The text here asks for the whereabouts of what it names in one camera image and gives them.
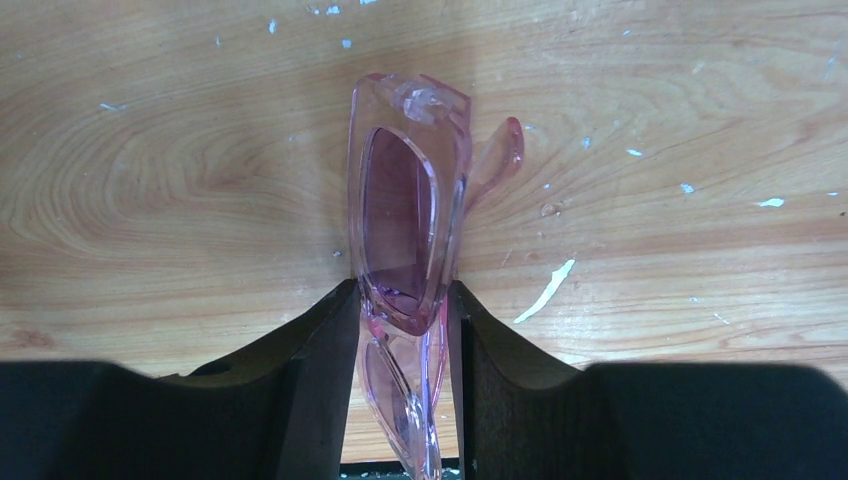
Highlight pink transparent sunglasses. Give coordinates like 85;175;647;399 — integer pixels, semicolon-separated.
348;73;524;479

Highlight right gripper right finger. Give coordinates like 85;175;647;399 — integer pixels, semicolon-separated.
447;281;847;479

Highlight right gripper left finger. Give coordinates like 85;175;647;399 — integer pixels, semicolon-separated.
1;280;359;479

